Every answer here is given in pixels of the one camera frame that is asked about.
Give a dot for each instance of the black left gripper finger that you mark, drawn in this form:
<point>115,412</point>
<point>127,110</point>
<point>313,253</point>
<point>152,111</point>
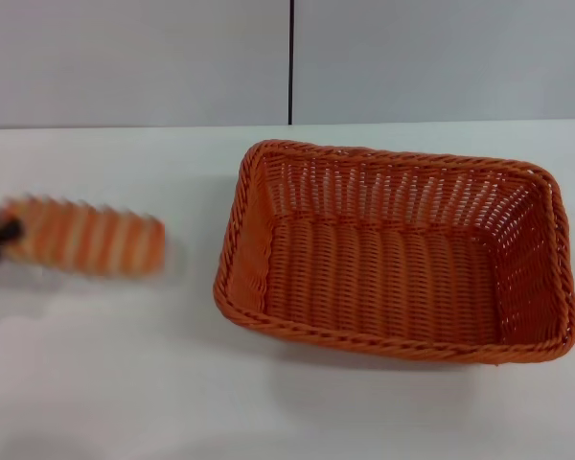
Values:
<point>0,235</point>

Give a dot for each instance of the orange striped toy bread roll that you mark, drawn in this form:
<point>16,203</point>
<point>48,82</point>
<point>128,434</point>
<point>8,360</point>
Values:
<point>91,237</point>

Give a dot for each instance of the orange woven plastic basket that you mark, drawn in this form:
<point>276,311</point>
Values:
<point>388,268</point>

